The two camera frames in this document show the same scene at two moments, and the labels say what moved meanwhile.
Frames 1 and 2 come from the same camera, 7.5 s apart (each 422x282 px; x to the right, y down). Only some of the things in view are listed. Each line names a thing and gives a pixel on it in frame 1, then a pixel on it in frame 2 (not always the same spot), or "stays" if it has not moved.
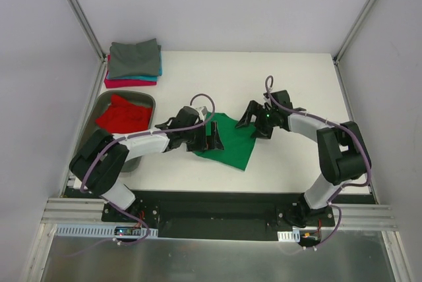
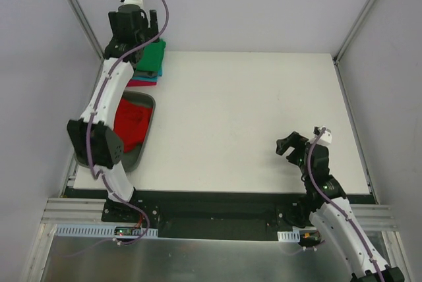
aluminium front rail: x=84 y=211 stays
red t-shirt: x=124 y=116 stays
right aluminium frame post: x=364 y=13 stays
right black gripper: x=260 y=119 → x=297 y=149
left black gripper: x=200 y=138 → x=130 y=19
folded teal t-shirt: x=153 y=78 stays
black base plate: x=256 y=215 stays
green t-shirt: x=237 y=142 → x=152 y=57
